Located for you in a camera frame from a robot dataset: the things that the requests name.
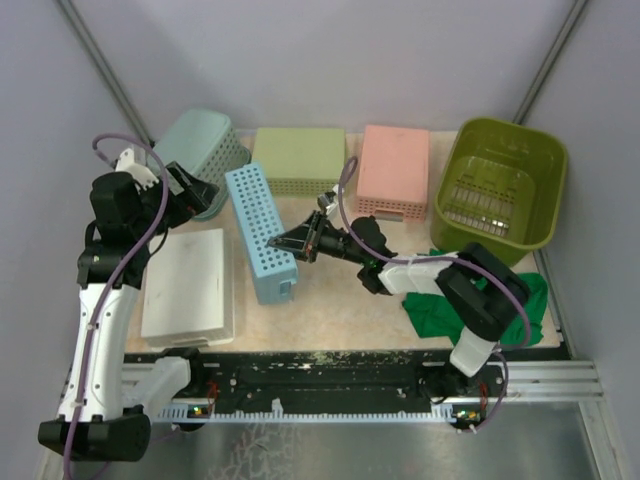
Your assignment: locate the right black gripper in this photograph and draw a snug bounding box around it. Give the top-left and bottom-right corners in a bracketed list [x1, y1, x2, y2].
[268, 211, 368, 266]

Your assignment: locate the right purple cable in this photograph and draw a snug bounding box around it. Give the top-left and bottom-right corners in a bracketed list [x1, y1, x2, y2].
[337, 155, 532, 435]

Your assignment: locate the left aluminium frame post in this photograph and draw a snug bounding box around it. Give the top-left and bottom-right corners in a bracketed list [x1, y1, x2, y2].
[53, 0, 155, 145]

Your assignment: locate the aluminium frame post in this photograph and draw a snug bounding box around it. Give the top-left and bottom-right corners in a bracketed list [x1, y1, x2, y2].
[511, 0, 590, 125]
[53, 0, 155, 145]

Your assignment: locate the right aluminium frame post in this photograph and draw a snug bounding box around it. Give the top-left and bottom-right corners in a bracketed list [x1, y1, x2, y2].
[511, 0, 590, 125]

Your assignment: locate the green cloth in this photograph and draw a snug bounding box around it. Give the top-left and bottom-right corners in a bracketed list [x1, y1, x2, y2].
[402, 272, 548, 346]

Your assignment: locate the light green shallow basket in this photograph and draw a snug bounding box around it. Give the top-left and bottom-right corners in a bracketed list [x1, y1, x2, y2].
[252, 127, 347, 197]

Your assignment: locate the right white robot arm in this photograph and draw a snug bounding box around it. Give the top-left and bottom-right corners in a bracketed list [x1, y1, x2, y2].
[268, 192, 531, 396]

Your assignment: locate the white slotted cable duct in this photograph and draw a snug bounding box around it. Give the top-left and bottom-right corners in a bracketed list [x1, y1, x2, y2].
[152, 399, 480, 425]

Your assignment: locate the white perforated basket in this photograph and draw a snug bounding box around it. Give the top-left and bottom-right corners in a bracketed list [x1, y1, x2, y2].
[141, 229, 235, 350]

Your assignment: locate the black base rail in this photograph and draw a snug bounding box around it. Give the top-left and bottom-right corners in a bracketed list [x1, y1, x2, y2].
[124, 349, 506, 414]

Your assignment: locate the light blue perforated basket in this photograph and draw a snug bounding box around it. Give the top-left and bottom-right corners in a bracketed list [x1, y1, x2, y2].
[225, 162, 298, 305]

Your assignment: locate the teal perforated plastic basket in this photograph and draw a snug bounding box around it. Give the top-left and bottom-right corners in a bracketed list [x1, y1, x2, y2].
[153, 108, 251, 221]

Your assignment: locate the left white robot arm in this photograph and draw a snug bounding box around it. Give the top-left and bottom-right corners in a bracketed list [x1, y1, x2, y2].
[38, 149, 219, 462]

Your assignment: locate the pink perforated basket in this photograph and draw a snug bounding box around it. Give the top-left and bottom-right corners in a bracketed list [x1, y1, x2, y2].
[355, 125, 430, 222]

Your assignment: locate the olive green large tub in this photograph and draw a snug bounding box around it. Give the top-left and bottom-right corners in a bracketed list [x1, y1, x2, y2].
[430, 117, 569, 266]

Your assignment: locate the aluminium extrusion rail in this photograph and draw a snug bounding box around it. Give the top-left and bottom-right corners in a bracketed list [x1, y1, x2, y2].
[494, 360, 606, 401]

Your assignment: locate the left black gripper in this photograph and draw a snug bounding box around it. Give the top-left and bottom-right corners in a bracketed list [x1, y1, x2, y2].
[131, 161, 218, 242]

